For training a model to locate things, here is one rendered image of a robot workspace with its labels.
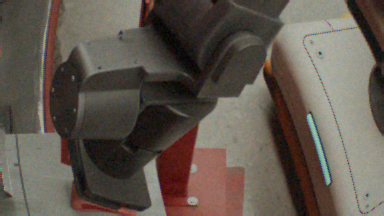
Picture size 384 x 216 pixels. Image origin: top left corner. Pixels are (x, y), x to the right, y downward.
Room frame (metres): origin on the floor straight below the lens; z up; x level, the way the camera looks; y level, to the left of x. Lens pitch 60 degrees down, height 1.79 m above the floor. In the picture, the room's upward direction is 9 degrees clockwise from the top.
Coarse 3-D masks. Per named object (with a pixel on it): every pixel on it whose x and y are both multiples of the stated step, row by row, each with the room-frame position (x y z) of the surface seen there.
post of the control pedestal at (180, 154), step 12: (192, 132) 0.78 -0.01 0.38; (180, 144) 0.78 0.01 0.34; (192, 144) 0.79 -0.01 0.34; (156, 156) 0.83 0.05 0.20; (168, 156) 0.78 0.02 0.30; (180, 156) 0.78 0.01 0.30; (192, 156) 0.79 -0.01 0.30; (156, 168) 0.82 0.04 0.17; (168, 168) 0.78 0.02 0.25; (180, 168) 0.78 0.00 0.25; (168, 180) 0.78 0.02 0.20; (180, 180) 0.78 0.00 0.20; (168, 192) 0.78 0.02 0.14; (180, 192) 0.78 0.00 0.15
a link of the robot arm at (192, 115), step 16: (144, 96) 0.33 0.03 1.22; (160, 96) 0.34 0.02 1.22; (176, 96) 0.34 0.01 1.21; (192, 96) 0.35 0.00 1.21; (144, 112) 0.34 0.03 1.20; (160, 112) 0.33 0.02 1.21; (176, 112) 0.33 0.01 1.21; (192, 112) 0.34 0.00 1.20; (208, 112) 0.35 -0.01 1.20; (144, 128) 0.33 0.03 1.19; (160, 128) 0.33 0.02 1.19; (176, 128) 0.33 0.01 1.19; (144, 144) 0.33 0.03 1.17; (160, 144) 0.33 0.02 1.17
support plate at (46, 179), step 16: (32, 144) 0.38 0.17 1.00; (48, 144) 0.39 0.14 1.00; (16, 160) 0.35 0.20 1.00; (32, 160) 0.36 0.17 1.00; (48, 160) 0.37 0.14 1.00; (16, 176) 0.33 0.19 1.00; (32, 176) 0.34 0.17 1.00; (48, 176) 0.35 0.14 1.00; (64, 176) 0.36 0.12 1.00; (16, 192) 0.31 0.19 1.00; (32, 192) 0.32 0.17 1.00; (48, 192) 0.33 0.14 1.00; (64, 192) 0.34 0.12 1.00; (160, 192) 0.37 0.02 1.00; (0, 208) 0.27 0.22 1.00; (16, 208) 0.28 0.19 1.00; (32, 208) 0.29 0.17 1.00; (48, 208) 0.30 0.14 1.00; (64, 208) 0.31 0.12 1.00; (160, 208) 0.35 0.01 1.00
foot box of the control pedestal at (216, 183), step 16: (208, 160) 0.88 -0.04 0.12; (224, 160) 0.88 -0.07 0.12; (208, 176) 0.84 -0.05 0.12; (224, 176) 0.85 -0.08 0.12; (240, 176) 0.91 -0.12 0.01; (208, 192) 0.81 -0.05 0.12; (224, 192) 0.81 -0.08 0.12; (240, 192) 0.86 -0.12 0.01; (176, 208) 0.75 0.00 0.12; (192, 208) 0.76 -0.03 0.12; (208, 208) 0.77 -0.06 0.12; (224, 208) 0.77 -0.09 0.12; (240, 208) 0.82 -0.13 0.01
